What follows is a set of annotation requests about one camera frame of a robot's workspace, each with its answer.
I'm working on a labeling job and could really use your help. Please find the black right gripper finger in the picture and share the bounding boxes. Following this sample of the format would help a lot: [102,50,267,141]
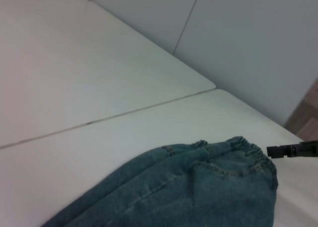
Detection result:
[266,141,318,159]

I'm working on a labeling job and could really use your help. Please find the blue denim shorts with cartoon print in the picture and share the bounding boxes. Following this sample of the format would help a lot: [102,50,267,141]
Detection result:
[41,135,279,227]

